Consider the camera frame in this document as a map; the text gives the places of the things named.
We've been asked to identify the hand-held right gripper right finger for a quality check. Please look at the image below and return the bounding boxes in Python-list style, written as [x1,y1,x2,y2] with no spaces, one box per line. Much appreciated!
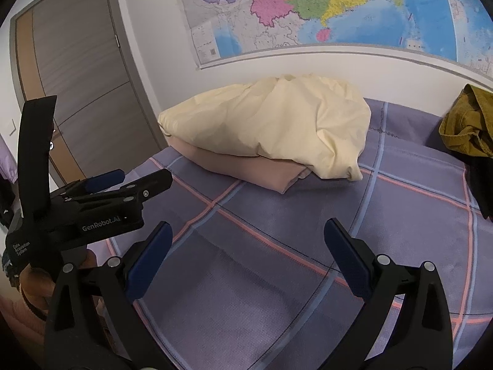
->
[324,218,454,370]

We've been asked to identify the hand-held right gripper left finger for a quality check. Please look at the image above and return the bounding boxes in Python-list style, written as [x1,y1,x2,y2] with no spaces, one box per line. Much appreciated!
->
[43,220,174,370]

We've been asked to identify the pink garment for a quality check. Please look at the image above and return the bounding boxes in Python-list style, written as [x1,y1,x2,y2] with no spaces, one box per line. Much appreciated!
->
[169,139,312,195]

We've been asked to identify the cream garment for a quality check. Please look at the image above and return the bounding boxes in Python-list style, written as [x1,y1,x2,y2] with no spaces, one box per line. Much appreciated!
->
[158,74,372,181]

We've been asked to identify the olive garment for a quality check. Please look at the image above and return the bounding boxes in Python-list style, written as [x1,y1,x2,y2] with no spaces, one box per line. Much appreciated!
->
[439,84,493,158]

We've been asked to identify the purple plaid bed sheet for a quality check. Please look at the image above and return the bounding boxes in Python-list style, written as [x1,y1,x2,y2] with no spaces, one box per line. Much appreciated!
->
[87,98,493,370]

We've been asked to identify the person's left hand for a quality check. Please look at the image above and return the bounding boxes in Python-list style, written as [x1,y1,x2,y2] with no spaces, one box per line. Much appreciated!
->
[20,245,101,311]

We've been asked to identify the grey and wooden door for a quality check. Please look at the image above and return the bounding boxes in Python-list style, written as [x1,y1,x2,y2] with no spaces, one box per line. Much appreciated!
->
[10,0,170,186]

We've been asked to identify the purple cloth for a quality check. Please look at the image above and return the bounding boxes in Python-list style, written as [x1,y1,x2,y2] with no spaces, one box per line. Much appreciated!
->
[0,133,18,183]

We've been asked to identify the colourful wall map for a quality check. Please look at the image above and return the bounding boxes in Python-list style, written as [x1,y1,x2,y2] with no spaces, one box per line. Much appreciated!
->
[173,0,493,85]

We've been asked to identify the dark wristband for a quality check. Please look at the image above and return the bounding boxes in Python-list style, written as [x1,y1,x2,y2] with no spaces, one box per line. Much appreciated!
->
[21,292,49,321]

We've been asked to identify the person's left forearm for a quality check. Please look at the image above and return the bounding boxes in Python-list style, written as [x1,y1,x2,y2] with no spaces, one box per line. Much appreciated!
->
[0,295,49,344]

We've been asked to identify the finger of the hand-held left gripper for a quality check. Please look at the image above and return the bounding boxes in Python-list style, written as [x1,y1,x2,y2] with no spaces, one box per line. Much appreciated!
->
[58,170,126,201]
[63,169,173,206]

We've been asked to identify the black garment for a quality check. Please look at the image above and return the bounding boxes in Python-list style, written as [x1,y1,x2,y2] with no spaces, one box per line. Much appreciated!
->
[426,123,493,222]

